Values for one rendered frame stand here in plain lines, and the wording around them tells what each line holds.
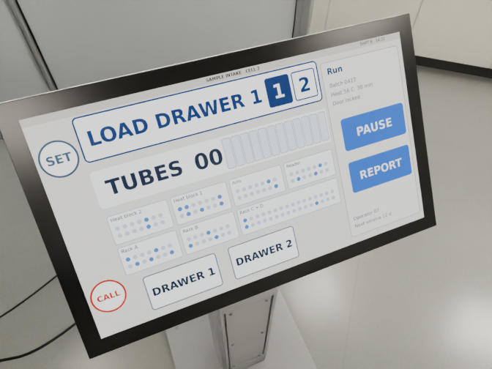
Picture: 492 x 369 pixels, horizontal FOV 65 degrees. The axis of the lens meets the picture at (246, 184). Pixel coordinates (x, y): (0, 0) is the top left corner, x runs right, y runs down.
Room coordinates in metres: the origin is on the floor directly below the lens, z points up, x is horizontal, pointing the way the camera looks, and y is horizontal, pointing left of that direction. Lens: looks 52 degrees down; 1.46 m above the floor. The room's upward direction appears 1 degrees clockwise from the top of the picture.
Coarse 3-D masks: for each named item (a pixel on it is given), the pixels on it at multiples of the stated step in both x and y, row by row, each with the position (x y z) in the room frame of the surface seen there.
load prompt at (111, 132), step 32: (192, 96) 0.36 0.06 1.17; (224, 96) 0.37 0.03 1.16; (256, 96) 0.38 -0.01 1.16; (288, 96) 0.39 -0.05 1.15; (320, 96) 0.40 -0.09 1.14; (96, 128) 0.31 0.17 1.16; (128, 128) 0.32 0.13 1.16; (160, 128) 0.32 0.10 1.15; (192, 128) 0.33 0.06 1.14; (96, 160) 0.28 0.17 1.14
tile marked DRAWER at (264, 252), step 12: (288, 228) 0.27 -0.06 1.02; (252, 240) 0.25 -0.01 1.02; (264, 240) 0.26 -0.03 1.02; (276, 240) 0.26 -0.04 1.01; (288, 240) 0.26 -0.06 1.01; (228, 252) 0.24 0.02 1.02; (240, 252) 0.24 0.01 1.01; (252, 252) 0.24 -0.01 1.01; (264, 252) 0.24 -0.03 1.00; (276, 252) 0.25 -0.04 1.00; (288, 252) 0.25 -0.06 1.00; (240, 264) 0.23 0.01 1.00; (252, 264) 0.23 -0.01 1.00; (264, 264) 0.23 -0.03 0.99; (276, 264) 0.24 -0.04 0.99; (240, 276) 0.22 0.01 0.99
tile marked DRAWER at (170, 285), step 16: (208, 256) 0.23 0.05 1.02; (160, 272) 0.21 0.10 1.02; (176, 272) 0.21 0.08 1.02; (192, 272) 0.21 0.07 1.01; (208, 272) 0.21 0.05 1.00; (160, 288) 0.19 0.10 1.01; (176, 288) 0.19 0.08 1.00; (192, 288) 0.20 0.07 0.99; (208, 288) 0.20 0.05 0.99; (160, 304) 0.18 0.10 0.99
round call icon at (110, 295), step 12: (120, 276) 0.20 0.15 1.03; (84, 288) 0.18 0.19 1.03; (96, 288) 0.18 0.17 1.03; (108, 288) 0.18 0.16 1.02; (120, 288) 0.18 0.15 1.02; (96, 300) 0.17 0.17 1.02; (108, 300) 0.17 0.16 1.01; (120, 300) 0.17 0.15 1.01; (96, 312) 0.16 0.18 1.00; (108, 312) 0.16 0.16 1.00
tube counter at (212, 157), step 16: (320, 112) 0.38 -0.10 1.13; (256, 128) 0.35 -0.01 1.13; (272, 128) 0.35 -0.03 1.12; (288, 128) 0.36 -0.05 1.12; (304, 128) 0.36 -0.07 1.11; (320, 128) 0.37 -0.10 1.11; (208, 144) 0.32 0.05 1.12; (224, 144) 0.33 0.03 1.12; (240, 144) 0.33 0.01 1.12; (256, 144) 0.34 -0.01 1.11; (272, 144) 0.34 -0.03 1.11; (288, 144) 0.35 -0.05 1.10; (304, 144) 0.35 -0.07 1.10; (192, 160) 0.31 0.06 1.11; (208, 160) 0.31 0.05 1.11; (224, 160) 0.31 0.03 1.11; (240, 160) 0.32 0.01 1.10; (256, 160) 0.32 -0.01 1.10; (208, 176) 0.30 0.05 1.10
